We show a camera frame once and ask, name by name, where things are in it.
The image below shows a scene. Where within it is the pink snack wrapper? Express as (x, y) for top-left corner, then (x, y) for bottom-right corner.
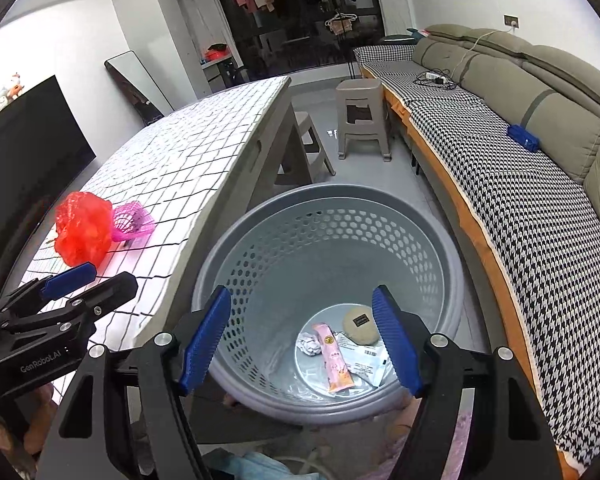
(312, 323), (354, 393)

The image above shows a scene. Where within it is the white paper ball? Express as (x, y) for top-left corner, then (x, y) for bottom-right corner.
(296, 333), (322, 356)

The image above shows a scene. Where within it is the grey perforated trash basket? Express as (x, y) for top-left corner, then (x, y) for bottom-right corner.
(192, 184), (464, 426)

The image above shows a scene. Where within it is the person's left hand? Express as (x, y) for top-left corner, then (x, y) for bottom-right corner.
(0, 384), (58, 460)

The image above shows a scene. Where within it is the red plastic bag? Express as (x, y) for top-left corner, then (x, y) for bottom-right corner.
(54, 192), (114, 266)

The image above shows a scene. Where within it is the pink mesh plastic basket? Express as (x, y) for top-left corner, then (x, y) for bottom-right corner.
(111, 200), (156, 243)

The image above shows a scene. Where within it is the black television screen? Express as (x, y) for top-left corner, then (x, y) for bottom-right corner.
(0, 76), (96, 287)

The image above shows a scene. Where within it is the white flat packet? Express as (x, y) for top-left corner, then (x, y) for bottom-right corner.
(336, 333), (392, 388)

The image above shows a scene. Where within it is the white grid tablecloth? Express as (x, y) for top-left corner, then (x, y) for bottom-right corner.
(19, 75), (292, 406)

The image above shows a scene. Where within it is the beige round pad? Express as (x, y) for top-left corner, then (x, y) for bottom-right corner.
(342, 306), (380, 346)

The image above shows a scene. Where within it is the houndstooth sofa cover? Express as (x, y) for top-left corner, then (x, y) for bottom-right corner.
(354, 44), (600, 472)

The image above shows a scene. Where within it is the leaning mirror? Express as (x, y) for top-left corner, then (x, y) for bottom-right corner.
(104, 51), (174, 126)

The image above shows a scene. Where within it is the red item on shelf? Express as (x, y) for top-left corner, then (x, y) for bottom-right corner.
(204, 44), (230, 63)

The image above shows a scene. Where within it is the blue object on sofa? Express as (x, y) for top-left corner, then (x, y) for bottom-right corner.
(507, 125), (540, 153)

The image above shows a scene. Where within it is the olive green sofa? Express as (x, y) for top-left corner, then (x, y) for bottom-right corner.
(413, 24), (600, 218)

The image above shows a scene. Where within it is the grey plastic stool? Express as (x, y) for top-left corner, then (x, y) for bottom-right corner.
(336, 79), (392, 162)

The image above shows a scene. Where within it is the white power strip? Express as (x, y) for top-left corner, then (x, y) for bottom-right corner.
(425, 72), (448, 84)

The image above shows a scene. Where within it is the wall power outlet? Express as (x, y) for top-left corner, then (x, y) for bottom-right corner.
(504, 14), (519, 28)

